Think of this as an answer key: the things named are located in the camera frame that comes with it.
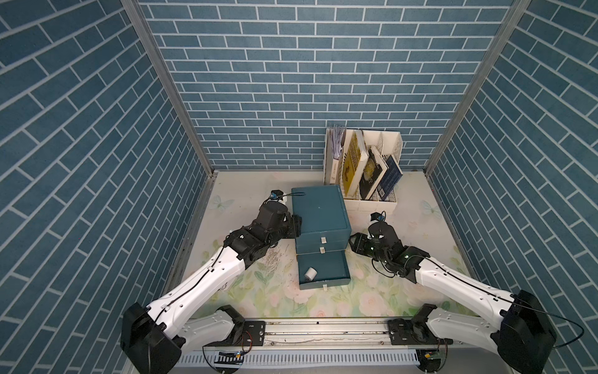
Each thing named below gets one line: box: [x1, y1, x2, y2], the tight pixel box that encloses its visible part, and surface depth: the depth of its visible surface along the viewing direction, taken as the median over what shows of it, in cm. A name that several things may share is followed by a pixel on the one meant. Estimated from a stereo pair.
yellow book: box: [342, 129, 370, 198], surface depth 98 cm
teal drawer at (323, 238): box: [295, 229, 352, 247], surface depth 77 cm
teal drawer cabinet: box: [291, 184, 352, 276], surface depth 82 cm
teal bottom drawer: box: [296, 250, 352, 290], surface depth 87 cm
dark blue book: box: [376, 154, 404, 202], surface depth 104 cm
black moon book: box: [358, 145, 390, 201], surface depth 101 cm
